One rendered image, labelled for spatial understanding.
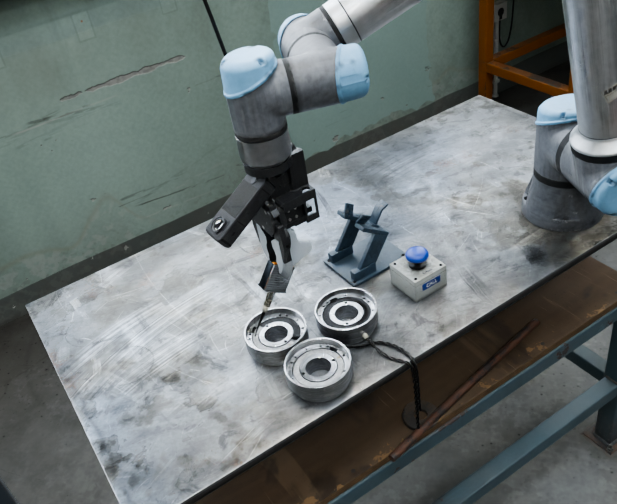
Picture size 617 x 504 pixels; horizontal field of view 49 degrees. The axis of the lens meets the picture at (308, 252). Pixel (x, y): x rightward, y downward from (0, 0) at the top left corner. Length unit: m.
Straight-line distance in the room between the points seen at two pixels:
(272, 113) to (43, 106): 1.66
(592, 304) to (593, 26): 0.72
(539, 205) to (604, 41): 0.40
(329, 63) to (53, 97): 1.69
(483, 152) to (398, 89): 1.67
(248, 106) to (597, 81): 0.50
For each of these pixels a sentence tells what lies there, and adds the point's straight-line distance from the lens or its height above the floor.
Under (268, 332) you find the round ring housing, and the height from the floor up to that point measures 0.82.
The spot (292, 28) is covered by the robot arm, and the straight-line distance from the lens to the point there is 1.06.
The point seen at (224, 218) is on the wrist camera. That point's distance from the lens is 0.98.
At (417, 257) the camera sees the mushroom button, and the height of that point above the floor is 0.87.
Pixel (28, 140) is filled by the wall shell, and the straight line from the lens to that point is 2.54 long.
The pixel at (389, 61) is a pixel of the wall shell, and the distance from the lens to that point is 3.16.
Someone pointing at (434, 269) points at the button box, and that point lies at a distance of 1.19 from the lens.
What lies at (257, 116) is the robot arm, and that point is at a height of 1.21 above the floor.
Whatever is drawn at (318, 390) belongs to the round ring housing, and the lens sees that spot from 1.03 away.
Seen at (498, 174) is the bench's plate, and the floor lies 0.80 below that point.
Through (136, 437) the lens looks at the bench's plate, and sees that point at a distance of 1.10.
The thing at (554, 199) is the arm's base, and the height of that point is 0.86.
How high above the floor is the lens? 1.60
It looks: 37 degrees down
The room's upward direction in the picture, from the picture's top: 10 degrees counter-clockwise
